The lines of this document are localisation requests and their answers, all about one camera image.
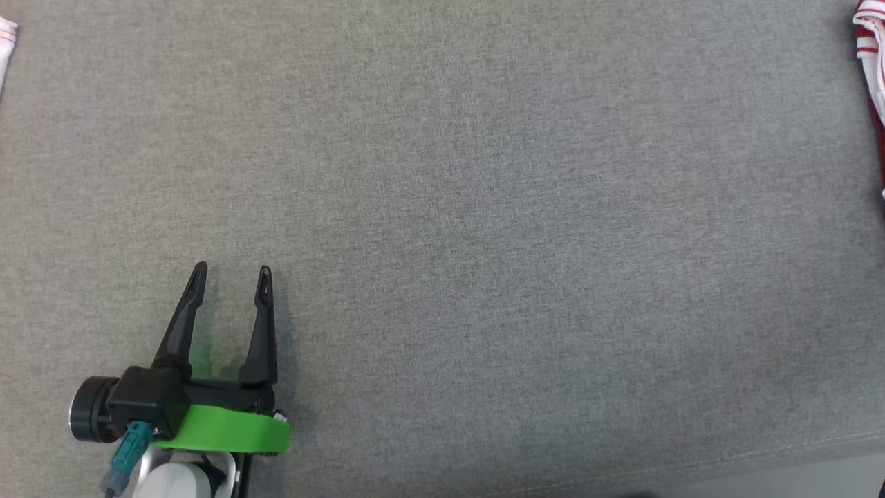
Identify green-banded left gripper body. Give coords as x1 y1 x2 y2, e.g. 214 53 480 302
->
152 377 291 456

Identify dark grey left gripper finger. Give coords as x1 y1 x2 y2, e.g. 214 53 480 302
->
239 265 279 387
151 261 209 378

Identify red shorts with white stripe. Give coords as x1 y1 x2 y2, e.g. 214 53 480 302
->
0 17 19 94

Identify red shirt with white sleeves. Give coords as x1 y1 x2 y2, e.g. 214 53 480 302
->
851 0 885 203

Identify teal-plug left camera cable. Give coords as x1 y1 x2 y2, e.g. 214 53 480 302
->
101 420 154 498

